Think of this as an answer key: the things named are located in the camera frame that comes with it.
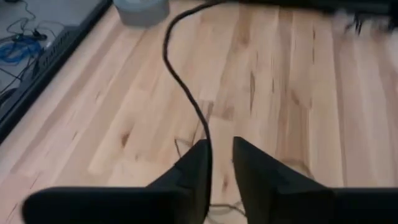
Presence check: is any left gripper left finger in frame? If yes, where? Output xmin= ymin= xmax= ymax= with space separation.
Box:
xmin=21 ymin=139 xmax=213 ymax=224

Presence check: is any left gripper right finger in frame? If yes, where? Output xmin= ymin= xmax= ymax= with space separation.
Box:
xmin=233 ymin=136 xmax=398 ymax=224

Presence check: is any thin black cord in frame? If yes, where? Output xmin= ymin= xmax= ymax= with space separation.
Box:
xmin=162 ymin=0 xmax=249 ymax=224

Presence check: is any black aluminium table frame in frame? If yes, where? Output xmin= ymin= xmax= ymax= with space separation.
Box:
xmin=0 ymin=0 xmax=398 ymax=146

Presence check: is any blue coiled cable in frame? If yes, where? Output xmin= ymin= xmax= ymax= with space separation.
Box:
xmin=0 ymin=40 xmax=43 ymax=65

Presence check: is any grey duct tape roll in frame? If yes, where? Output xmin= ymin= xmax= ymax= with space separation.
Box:
xmin=113 ymin=0 xmax=171 ymax=28

